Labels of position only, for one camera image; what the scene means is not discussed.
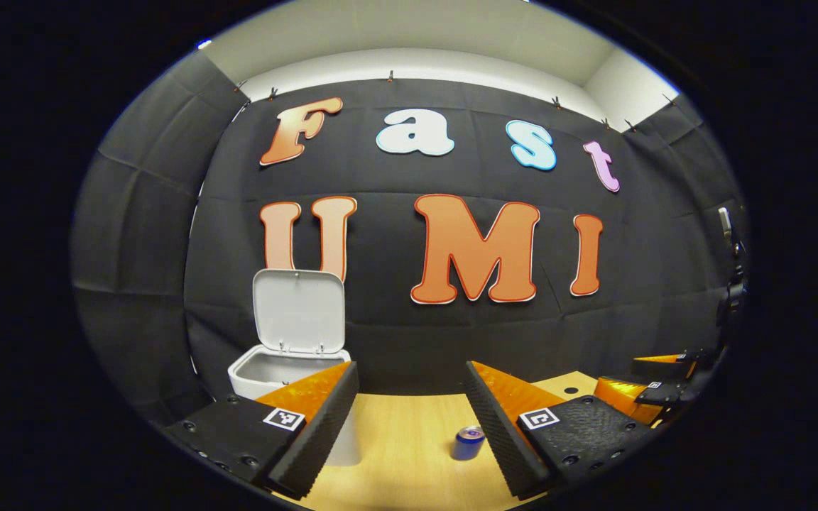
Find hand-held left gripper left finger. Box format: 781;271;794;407
164;361;360;501

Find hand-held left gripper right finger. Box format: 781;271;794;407
464;361;656;501

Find blue pop can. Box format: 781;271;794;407
451;425;487;462

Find white desktop garbage bin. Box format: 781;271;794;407
228;268;364;468

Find wooden desktop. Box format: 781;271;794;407
288;369;669;511

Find grey device on stand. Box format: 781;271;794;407
717;206;750;334

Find black backdrop cloth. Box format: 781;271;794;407
72;53;751;434

